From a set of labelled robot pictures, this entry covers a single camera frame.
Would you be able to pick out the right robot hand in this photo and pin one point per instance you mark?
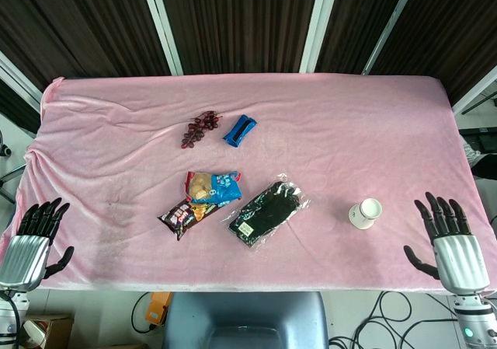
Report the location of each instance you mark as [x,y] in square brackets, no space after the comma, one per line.
[456,253]

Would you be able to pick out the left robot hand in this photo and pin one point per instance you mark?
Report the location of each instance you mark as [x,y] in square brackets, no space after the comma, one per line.
[25,253]

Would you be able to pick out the white paper cup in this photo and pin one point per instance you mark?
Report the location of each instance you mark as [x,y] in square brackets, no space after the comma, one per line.
[365,213]

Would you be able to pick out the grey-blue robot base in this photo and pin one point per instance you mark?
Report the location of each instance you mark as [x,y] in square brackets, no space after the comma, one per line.
[244,322]

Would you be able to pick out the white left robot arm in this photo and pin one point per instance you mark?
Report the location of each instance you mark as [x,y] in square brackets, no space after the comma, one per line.
[9,318]

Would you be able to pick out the cardboard box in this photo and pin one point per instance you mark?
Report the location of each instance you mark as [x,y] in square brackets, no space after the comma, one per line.
[46,331]

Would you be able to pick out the orange box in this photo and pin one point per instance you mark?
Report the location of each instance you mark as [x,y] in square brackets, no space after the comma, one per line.
[157,308]

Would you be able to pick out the dark brown snack packet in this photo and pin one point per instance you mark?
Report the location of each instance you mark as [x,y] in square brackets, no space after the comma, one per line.
[187,215]

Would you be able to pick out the black gloves in plastic bag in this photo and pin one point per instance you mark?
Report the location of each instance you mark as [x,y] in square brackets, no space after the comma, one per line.
[266,213]

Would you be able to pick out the blue and red snack bag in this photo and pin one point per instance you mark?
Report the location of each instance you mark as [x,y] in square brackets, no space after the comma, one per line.
[213,187]

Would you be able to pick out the bunch of red grapes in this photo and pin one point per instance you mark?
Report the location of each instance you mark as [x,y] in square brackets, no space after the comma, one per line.
[198,128]

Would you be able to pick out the pink tablecloth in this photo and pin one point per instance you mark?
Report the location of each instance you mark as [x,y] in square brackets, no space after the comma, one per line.
[248,151]

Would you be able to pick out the blue wrapped cookie pack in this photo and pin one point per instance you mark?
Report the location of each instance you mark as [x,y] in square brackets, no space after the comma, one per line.
[238,130]

